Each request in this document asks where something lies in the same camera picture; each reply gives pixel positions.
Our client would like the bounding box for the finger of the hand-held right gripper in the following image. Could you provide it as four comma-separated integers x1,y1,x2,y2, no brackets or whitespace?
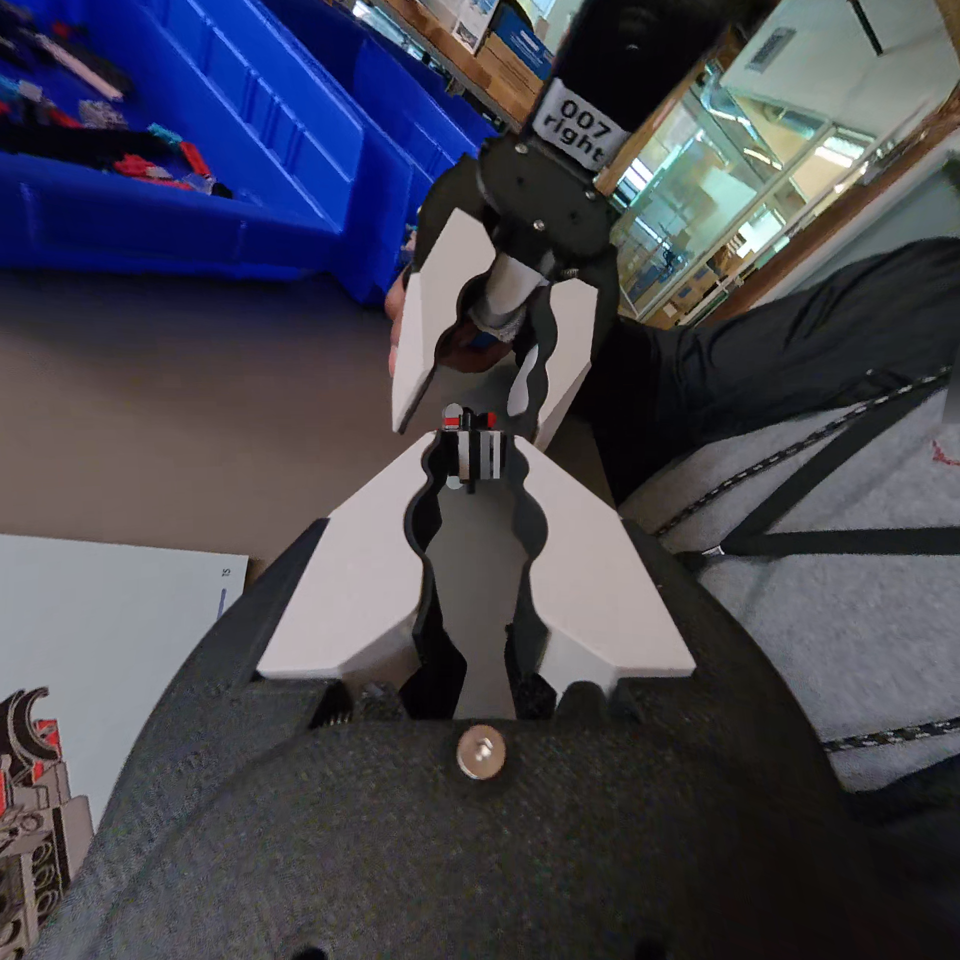
507,279,601,453
390,208,498,438

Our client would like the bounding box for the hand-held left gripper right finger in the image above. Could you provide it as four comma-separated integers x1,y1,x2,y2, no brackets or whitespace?
508,433,696,714

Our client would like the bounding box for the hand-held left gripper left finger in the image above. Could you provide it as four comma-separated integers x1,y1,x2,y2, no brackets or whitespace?
255,432,466,711

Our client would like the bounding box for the grey brick model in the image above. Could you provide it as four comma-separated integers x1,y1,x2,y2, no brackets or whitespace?
438,403,504,496

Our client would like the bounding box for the blue plastic bin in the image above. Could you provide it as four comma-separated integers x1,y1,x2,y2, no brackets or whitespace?
0,0,369,282
262,0,498,305

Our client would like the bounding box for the person's right hand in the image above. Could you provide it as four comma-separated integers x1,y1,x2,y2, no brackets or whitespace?
384,271,411,378

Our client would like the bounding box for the blue printed box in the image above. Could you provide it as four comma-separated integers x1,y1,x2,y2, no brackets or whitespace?
493,3,558,76

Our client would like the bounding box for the brick instruction booklet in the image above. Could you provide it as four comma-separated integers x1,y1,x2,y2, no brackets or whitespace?
0,534,250,960

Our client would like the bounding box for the person's grey shirt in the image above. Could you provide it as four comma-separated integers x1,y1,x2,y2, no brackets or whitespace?
622,382,960,796

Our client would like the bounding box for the pile of loose bricks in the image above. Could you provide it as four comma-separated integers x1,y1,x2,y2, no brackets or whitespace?
0,15,235,201

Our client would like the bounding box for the dashed black cord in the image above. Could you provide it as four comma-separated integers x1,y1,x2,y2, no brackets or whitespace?
652,367,954,537

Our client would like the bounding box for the black lanyard strap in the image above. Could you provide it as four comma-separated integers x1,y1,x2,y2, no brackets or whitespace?
701,382,960,560

